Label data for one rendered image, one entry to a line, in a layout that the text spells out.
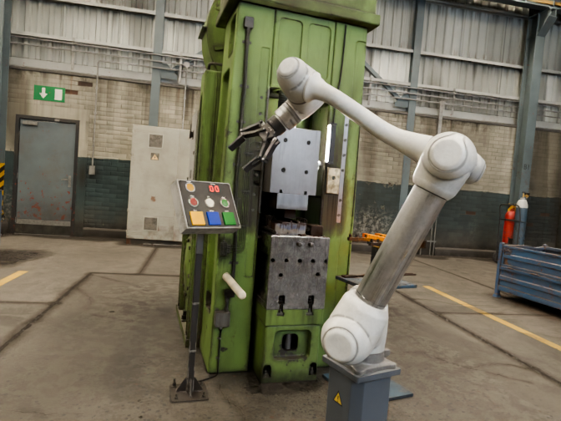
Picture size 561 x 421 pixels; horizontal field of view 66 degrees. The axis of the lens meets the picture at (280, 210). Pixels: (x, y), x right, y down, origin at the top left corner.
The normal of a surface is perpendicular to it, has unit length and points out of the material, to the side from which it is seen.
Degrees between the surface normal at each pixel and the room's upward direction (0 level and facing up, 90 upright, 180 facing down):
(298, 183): 90
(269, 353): 90
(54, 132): 90
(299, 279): 90
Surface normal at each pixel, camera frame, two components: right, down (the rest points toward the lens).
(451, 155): -0.37, -0.08
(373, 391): 0.51, 0.08
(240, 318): 0.30, 0.07
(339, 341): -0.46, 0.11
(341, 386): -0.86, -0.04
